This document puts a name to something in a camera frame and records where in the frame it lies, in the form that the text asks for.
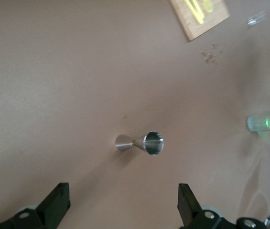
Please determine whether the brown table cover sheet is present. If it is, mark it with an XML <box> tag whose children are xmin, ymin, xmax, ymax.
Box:
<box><xmin>0</xmin><ymin>0</ymin><xmax>270</xmax><ymax>229</ymax></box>

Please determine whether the clear glass shaker cup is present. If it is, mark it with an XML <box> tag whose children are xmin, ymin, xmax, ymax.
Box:
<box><xmin>247</xmin><ymin>10</ymin><xmax>268</xmax><ymax>26</ymax></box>

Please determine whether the yellow plastic fork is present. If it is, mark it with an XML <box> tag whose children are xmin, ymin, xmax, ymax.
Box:
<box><xmin>191</xmin><ymin>0</ymin><xmax>208</xmax><ymax>20</ymax></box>

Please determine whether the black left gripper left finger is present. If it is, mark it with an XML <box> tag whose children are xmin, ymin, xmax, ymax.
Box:
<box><xmin>0</xmin><ymin>182</ymin><xmax>71</xmax><ymax>229</ymax></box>

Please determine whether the silver metal jigger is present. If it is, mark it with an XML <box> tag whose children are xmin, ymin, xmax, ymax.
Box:
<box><xmin>115</xmin><ymin>130</ymin><xmax>165</xmax><ymax>156</ymax></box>

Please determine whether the yellow plastic knife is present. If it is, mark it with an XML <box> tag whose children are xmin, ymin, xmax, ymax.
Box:
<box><xmin>184</xmin><ymin>0</ymin><xmax>204</xmax><ymax>25</ymax></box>

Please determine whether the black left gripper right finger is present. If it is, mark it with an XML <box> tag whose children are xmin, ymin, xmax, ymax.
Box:
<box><xmin>178</xmin><ymin>183</ymin><xmax>267</xmax><ymax>229</ymax></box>

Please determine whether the bamboo cutting board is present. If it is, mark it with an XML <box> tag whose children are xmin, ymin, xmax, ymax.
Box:
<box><xmin>169</xmin><ymin>0</ymin><xmax>230</xmax><ymax>42</ymax></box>

